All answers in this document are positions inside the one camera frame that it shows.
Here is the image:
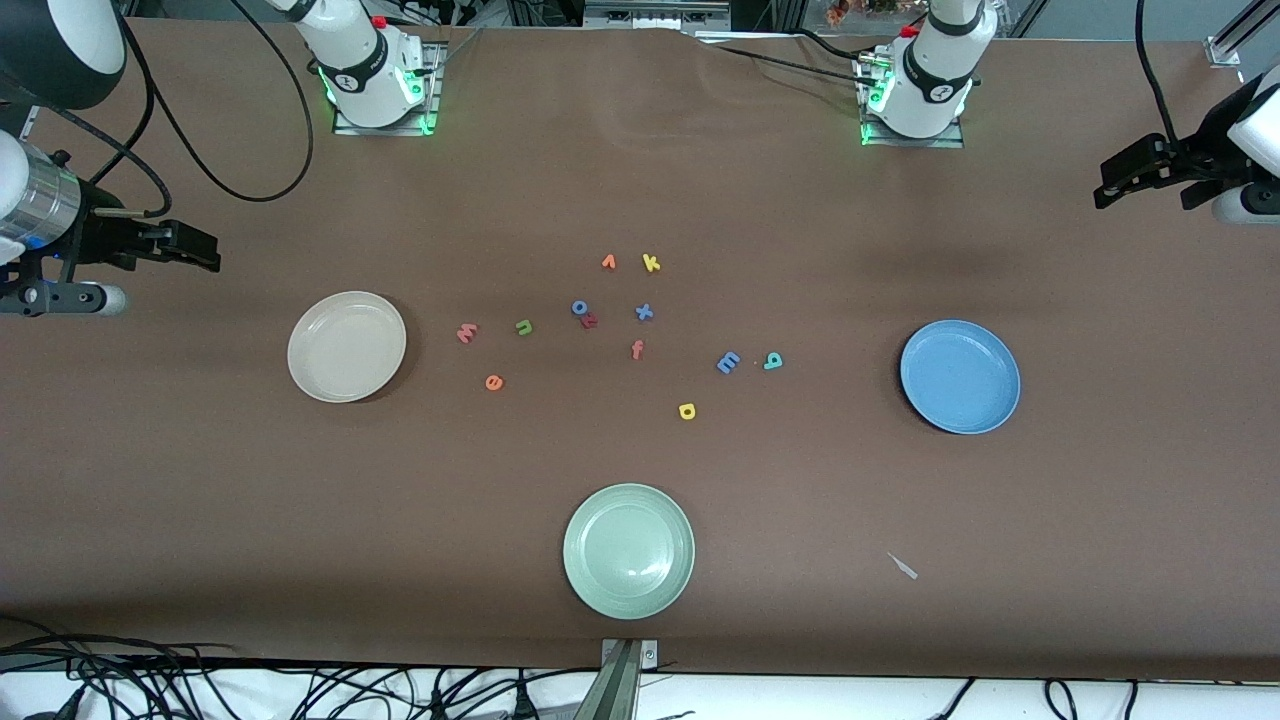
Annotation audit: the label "aluminium profile with bracket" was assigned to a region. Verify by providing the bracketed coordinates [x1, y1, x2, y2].
[1205, 0, 1280, 69]

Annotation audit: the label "blue plate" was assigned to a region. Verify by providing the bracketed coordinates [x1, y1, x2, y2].
[900, 319, 1022, 435]

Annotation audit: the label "thin black table cable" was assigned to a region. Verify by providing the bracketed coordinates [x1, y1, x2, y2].
[700, 40, 869, 79]
[790, 27, 876, 61]

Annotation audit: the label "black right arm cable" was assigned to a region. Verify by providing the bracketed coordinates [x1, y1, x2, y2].
[30, 0, 316, 218]

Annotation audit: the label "pale green plate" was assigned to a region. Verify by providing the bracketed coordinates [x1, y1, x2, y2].
[563, 483, 696, 621]

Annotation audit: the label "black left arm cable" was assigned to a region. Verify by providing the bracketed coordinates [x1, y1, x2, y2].
[1133, 0, 1176, 146]

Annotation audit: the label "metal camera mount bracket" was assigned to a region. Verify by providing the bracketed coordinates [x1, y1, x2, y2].
[575, 638, 661, 720]

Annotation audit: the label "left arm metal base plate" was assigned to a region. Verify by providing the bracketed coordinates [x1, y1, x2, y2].
[858, 55, 966, 149]

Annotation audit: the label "beige brown plate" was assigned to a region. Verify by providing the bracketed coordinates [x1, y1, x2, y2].
[287, 291, 408, 404]

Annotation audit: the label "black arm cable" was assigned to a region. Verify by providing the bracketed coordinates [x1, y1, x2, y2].
[1133, 0, 1176, 146]
[30, 0, 316, 218]

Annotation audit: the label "orange dried flowers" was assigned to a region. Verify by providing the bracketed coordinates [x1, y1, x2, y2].
[825, 0, 901, 26]

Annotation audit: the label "black cable tangle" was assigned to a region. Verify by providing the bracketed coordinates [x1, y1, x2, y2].
[0, 615, 601, 720]

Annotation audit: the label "silver metal frame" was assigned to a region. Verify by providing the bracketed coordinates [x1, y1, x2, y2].
[583, 0, 731, 31]

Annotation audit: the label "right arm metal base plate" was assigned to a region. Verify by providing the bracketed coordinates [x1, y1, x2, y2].
[333, 40, 442, 136]

